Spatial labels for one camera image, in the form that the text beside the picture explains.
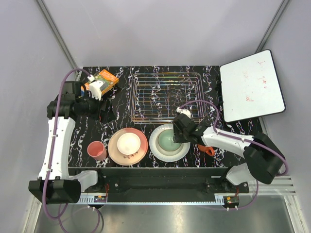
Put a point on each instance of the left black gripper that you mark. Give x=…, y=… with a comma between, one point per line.
x=107, y=115

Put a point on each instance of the orange book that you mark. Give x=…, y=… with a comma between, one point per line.
x=109, y=81

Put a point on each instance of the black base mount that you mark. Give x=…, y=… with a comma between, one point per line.
x=156, y=185

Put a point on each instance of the aluminium rail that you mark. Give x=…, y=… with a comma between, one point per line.
x=280, y=186

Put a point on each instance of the pink beige plate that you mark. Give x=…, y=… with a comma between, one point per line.
x=127, y=160

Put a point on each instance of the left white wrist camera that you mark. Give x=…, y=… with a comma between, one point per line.
x=95, y=85

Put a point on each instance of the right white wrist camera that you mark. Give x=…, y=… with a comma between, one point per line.
x=183, y=111

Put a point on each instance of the wire dish rack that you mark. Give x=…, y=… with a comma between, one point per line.
x=155, y=97

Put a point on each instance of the pink plastic cup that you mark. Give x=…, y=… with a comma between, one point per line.
x=97, y=151

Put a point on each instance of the white board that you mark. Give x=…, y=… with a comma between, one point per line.
x=251, y=88

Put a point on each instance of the orange mug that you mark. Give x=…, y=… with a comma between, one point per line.
x=208, y=150

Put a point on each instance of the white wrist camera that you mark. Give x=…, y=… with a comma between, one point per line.
x=95, y=85
x=183, y=111

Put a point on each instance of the white orange bowl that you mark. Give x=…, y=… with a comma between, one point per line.
x=128, y=143

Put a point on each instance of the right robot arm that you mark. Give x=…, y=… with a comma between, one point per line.
x=263, y=160

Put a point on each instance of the white scalloped plate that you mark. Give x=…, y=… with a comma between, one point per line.
x=160, y=154

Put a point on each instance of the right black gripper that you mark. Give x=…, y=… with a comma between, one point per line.
x=177, y=139

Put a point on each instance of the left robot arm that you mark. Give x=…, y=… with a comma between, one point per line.
x=59, y=143

